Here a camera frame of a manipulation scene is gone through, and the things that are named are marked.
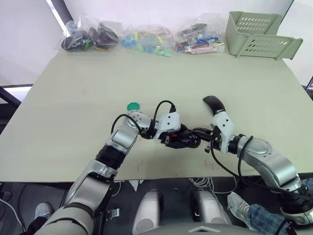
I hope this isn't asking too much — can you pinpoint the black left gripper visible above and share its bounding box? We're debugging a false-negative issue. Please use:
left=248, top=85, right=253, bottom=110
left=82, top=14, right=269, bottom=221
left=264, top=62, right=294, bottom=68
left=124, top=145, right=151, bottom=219
left=160, top=123, right=201, bottom=149

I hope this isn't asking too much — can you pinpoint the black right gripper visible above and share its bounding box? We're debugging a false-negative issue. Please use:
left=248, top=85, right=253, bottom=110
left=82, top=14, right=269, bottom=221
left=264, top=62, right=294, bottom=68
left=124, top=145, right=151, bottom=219
left=192, top=125, right=222, bottom=154

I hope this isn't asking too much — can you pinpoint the black curved mouse cover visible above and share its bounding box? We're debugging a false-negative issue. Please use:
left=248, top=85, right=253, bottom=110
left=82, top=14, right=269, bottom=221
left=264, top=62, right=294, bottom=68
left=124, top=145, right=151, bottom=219
left=202, top=95, right=226, bottom=116

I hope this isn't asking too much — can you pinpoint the white rounded robot leg cover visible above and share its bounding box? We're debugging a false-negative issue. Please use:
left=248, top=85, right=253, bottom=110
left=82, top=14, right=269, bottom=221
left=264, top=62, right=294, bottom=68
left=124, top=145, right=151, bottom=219
left=190, top=189, right=232, bottom=226
left=132, top=189, right=164, bottom=235

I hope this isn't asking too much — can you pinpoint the green hexagonal cap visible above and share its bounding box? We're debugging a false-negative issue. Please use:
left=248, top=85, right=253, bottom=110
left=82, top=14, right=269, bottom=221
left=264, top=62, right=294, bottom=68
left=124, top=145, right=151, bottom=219
left=126, top=102, right=141, bottom=112

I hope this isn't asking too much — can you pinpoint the person in plaid shirt, jeans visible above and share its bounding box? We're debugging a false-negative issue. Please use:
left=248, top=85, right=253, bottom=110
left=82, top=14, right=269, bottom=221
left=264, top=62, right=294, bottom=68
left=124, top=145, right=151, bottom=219
left=227, top=191, right=289, bottom=235

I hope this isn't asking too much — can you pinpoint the grey robot torso front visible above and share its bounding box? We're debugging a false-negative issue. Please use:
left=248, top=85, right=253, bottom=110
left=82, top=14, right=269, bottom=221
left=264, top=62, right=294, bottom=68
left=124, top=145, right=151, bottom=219
left=138, top=221, right=247, bottom=235

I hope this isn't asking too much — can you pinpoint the clear bag of colourful boxes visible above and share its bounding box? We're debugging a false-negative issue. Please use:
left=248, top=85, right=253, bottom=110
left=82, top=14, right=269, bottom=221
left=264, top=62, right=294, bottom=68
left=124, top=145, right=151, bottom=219
left=173, top=13, right=227, bottom=55

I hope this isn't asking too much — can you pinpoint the clear bag of green-blue parts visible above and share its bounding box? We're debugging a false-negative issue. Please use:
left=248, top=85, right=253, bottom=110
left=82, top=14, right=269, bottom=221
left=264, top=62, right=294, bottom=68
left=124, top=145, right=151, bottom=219
left=121, top=23, right=176, bottom=58

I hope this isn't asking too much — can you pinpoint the pale green perforated plastic basket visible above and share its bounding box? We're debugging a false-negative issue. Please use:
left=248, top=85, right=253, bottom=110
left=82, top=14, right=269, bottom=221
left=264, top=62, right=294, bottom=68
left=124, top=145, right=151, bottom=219
left=224, top=11, right=304, bottom=61

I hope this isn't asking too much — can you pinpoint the black metal rack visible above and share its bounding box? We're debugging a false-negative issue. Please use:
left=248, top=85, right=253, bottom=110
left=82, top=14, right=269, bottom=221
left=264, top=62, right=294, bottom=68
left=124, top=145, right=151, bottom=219
left=303, top=75, right=313, bottom=101

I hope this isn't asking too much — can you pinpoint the clear bag of dark parts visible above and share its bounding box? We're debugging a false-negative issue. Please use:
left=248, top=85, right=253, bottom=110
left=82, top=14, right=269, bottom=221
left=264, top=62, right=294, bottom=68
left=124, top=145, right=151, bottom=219
left=60, top=17, right=120, bottom=53

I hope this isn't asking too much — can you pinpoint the person with grey shoe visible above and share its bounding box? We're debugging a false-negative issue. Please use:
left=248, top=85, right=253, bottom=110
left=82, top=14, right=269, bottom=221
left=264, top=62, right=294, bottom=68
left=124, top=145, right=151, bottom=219
left=26, top=202, right=53, bottom=235

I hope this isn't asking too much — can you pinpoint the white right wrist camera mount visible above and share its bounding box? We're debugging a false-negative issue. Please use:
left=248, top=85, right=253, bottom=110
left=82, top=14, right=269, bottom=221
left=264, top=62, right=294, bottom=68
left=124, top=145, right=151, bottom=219
left=211, top=111, right=235, bottom=154

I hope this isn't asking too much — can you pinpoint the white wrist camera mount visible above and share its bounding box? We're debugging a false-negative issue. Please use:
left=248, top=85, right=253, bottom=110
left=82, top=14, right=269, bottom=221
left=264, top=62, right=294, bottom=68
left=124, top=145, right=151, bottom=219
left=211, top=111, right=235, bottom=154
left=155, top=112, right=181, bottom=140

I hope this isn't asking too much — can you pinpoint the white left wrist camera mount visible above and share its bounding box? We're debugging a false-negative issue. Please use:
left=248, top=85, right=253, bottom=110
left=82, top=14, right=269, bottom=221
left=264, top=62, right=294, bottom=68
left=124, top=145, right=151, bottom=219
left=155, top=112, right=181, bottom=140

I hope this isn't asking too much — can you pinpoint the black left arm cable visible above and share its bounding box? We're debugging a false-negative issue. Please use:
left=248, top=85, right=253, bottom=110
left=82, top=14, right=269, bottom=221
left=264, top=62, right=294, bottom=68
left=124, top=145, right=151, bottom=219
left=111, top=99, right=177, bottom=135

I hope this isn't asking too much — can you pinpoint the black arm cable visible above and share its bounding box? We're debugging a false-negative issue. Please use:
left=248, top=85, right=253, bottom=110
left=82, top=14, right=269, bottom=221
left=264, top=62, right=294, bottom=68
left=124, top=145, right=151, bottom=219
left=111, top=99, right=177, bottom=135
left=210, top=136, right=308, bottom=199

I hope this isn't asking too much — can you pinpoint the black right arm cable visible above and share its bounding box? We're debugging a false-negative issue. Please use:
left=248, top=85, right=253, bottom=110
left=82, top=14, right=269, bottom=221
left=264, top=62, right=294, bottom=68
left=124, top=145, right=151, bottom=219
left=210, top=136, right=308, bottom=199

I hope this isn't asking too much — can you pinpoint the white cable bundle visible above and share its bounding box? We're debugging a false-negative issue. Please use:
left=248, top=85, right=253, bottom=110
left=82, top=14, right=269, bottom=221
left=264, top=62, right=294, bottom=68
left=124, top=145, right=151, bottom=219
left=189, top=176, right=237, bottom=194

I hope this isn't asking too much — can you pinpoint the black side table frame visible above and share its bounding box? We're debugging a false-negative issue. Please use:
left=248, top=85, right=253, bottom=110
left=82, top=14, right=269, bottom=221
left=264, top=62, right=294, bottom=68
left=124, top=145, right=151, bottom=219
left=0, top=84, right=34, bottom=135

